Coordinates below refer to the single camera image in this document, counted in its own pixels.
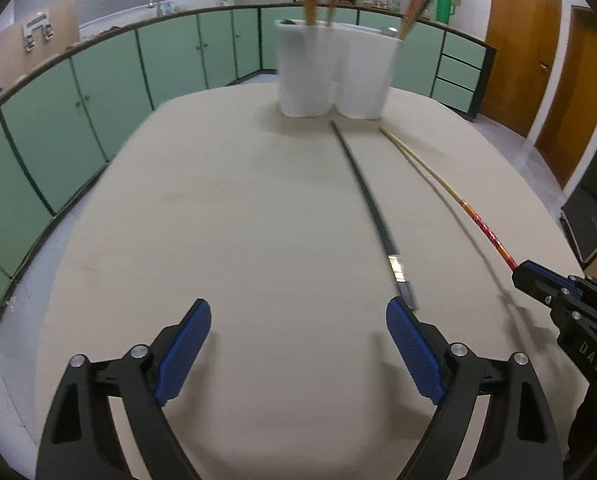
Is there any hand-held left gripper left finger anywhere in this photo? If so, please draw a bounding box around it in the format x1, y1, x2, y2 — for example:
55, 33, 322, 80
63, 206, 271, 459
36, 298, 212, 480

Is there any brown wooden door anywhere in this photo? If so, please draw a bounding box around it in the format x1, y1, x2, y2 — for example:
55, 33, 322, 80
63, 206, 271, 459
533, 5, 597, 188
479, 0, 562, 136

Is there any black appliance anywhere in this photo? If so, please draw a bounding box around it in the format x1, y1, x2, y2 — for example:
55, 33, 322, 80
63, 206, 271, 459
561, 132, 597, 266

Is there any white triple-cylinder utensil holder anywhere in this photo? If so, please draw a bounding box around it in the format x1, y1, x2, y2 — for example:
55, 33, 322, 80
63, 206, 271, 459
275, 19, 404, 120

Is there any red-handled bamboo chopstick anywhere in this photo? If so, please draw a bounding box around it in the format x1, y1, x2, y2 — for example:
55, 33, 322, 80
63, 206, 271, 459
401, 0, 432, 40
380, 127, 519, 270

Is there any green drawer unit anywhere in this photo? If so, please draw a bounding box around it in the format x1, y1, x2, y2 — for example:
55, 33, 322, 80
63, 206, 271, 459
431, 30, 494, 116

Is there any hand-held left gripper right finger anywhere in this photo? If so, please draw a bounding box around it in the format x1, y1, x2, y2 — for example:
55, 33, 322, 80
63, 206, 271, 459
386, 296, 564, 480

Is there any row of green base cabinets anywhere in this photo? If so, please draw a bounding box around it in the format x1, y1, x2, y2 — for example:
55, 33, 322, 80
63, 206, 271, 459
0, 2, 497, 341

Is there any white clip hanger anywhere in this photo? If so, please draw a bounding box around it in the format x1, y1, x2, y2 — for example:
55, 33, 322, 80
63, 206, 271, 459
22, 11, 55, 53

